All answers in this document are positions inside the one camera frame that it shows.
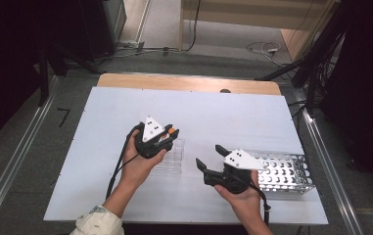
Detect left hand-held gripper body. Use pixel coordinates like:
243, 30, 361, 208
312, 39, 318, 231
134, 116, 168, 160

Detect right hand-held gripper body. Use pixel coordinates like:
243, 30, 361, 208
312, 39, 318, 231
203, 149, 268, 196

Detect clear plastic tube rack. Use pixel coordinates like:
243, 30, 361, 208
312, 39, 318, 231
151, 136, 186, 174

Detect metal test tube rack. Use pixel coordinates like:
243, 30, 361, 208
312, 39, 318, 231
247, 150, 316, 197

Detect person's left hand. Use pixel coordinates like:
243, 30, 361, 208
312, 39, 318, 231
120, 128, 168, 192

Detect person's right hand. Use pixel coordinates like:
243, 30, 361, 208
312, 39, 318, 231
214, 170, 267, 226

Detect white table board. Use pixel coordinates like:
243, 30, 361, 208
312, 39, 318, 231
42, 86, 329, 226

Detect black stand leg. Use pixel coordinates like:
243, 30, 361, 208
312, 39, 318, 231
256, 62, 309, 82

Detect black metal stand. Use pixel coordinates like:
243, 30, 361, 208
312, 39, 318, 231
36, 42, 104, 107

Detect black equipment cabinet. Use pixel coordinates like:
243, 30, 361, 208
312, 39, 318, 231
75, 0, 127, 62

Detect wooden cabinet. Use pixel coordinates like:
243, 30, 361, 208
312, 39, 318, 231
178, 0, 337, 62

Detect dark curtain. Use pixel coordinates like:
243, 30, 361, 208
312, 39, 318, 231
0, 0, 80, 153
320, 0, 373, 197

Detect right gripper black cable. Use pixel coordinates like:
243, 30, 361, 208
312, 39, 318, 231
236, 175, 271, 227

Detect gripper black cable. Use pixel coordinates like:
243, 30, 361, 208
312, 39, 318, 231
105, 121, 144, 200
236, 175, 271, 227

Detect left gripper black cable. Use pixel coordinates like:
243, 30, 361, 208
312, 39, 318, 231
105, 121, 144, 200

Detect grey floor cables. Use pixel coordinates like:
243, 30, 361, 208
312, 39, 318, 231
95, 45, 182, 63

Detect black hanging cable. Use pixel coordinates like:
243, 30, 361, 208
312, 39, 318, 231
182, 0, 202, 53

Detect white floor cable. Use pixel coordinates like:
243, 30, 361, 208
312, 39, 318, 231
246, 41, 285, 68

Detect black cable bundle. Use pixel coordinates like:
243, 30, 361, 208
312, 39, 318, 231
291, 32, 345, 116

